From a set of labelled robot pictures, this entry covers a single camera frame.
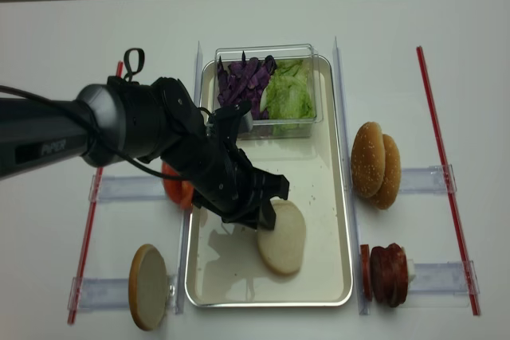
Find left upper clear holder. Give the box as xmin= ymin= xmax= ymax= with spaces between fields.
xmin=89 ymin=176 xmax=167 ymax=203

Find rear sesame bun top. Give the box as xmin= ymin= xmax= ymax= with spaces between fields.
xmin=370 ymin=134 xmax=402 ymax=210

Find left red strip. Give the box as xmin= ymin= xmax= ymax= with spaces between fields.
xmin=66 ymin=61 xmax=124 ymax=324

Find green lettuce leaves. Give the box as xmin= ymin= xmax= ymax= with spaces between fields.
xmin=260 ymin=59 xmax=316 ymax=138

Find white cheese piece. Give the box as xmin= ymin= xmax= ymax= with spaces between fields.
xmin=406 ymin=259 xmax=416 ymax=283

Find right upper clear holder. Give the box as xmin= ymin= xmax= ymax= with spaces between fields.
xmin=399 ymin=165 xmax=457 ymax=194

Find rear tomato slice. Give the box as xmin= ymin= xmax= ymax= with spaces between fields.
xmin=162 ymin=162 xmax=182 ymax=204

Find sesame bun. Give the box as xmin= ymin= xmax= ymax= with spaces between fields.
xmin=351 ymin=122 xmax=386 ymax=198
xmin=370 ymin=134 xmax=402 ymax=210

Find right lower clear holder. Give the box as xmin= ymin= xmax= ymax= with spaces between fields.
xmin=409 ymin=262 xmax=479 ymax=295

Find red sausage slice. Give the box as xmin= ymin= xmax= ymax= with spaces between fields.
xmin=360 ymin=244 xmax=372 ymax=302

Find long clear divider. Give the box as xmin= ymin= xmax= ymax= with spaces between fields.
xmin=173 ymin=42 xmax=203 ymax=315
xmin=332 ymin=37 xmax=370 ymax=315

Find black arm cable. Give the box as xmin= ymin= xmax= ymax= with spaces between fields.
xmin=0 ymin=48 xmax=216 ymax=180

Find right long clear divider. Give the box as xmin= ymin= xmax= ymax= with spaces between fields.
xmin=332 ymin=37 xmax=370 ymax=315

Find thin bun bottom slice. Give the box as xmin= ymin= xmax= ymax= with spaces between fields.
xmin=257 ymin=201 xmax=306 ymax=276

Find brown meat patties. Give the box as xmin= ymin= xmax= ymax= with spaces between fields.
xmin=370 ymin=243 xmax=410 ymax=308

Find red strip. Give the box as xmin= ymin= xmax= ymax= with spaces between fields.
xmin=416 ymin=46 xmax=481 ymax=316
xmin=66 ymin=61 xmax=124 ymax=324

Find left long clear divider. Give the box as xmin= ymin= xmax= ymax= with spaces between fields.
xmin=173 ymin=42 xmax=203 ymax=315

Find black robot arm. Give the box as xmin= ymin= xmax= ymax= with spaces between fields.
xmin=1 ymin=76 xmax=289 ymax=229

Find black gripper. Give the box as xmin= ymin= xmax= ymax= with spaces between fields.
xmin=162 ymin=101 xmax=289 ymax=231

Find clear plastic container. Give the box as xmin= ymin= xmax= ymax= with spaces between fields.
xmin=208 ymin=44 xmax=322 ymax=139

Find tomato slice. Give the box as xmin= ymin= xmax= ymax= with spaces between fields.
xmin=162 ymin=162 xmax=182 ymax=204
xmin=179 ymin=181 xmax=194 ymax=209

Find front tomato slice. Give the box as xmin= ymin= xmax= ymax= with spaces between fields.
xmin=179 ymin=181 xmax=194 ymax=209

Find right red strip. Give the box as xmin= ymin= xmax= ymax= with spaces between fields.
xmin=416 ymin=46 xmax=481 ymax=316

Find left lower clear holder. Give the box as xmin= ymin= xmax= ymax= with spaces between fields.
xmin=67 ymin=275 xmax=182 ymax=315

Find clear holder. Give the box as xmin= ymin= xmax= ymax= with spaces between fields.
xmin=409 ymin=262 xmax=479 ymax=295
xmin=67 ymin=275 xmax=182 ymax=315
xmin=399 ymin=165 xmax=457 ymax=194
xmin=89 ymin=176 xmax=167 ymax=203

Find front sesame bun top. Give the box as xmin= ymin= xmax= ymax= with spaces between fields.
xmin=351 ymin=122 xmax=386 ymax=198

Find large bun bottom slice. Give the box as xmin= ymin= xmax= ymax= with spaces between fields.
xmin=128 ymin=244 xmax=168 ymax=331

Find purple cabbage pieces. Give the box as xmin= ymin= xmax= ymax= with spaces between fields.
xmin=216 ymin=52 xmax=277 ymax=120

